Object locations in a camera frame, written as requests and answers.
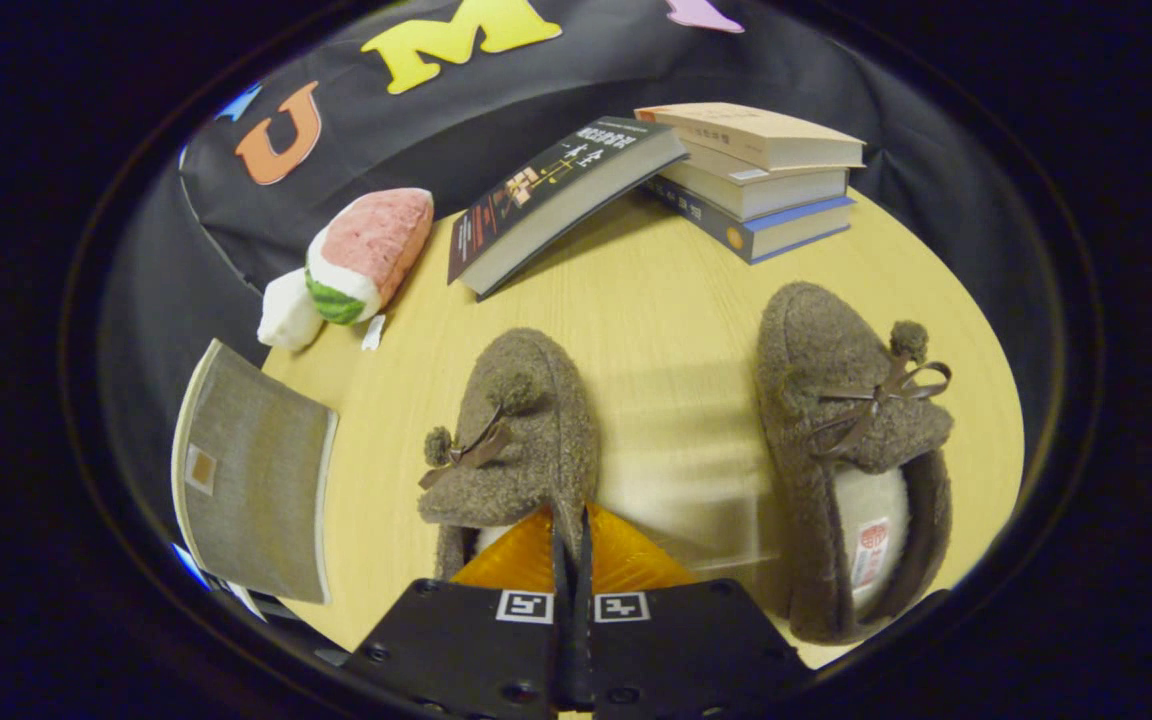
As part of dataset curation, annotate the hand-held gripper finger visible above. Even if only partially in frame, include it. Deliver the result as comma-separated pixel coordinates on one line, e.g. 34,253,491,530
576,503,812,716
339,503,573,716

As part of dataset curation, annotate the watermelon slice plush toy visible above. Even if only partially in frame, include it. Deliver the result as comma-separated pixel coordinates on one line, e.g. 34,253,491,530
304,187,435,351

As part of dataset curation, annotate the brown fuzzy shoe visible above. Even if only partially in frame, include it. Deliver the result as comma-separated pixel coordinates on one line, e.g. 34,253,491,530
416,328,599,581
754,281,955,646

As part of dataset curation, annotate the black cover book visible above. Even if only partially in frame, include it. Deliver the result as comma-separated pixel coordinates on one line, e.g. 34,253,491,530
446,116,689,299

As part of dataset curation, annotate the white plush toy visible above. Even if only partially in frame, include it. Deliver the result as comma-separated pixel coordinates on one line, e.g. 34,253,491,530
256,268,325,352

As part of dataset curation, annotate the beige storage box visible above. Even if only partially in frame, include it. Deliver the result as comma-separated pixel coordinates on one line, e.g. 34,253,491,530
170,338,340,606

